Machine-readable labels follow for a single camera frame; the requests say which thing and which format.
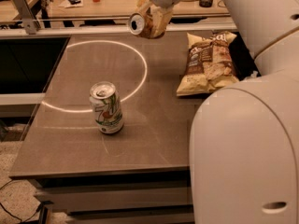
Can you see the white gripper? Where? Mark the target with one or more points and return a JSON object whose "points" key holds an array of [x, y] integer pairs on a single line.
{"points": [[159, 17]]}

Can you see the orange LaCroix soda can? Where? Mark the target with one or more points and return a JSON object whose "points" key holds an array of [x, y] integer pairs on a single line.
{"points": [[143, 25]]}

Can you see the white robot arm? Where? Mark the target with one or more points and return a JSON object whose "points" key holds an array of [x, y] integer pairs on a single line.
{"points": [[244, 141]]}

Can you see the white green 7up can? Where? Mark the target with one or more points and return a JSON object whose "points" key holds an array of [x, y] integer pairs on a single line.
{"points": [[106, 105]]}

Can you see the yellow brown chip bag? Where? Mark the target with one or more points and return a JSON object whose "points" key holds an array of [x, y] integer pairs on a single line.
{"points": [[209, 64]]}

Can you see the clear plastic sanitizer bottle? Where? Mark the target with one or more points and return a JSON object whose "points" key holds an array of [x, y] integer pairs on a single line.
{"points": [[254, 74]]}

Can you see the grey table drawer base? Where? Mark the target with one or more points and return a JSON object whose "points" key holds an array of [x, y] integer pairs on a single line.
{"points": [[156, 196]]}

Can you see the left grey metal bracket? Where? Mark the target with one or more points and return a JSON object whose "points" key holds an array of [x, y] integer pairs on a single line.
{"points": [[29, 21]]}

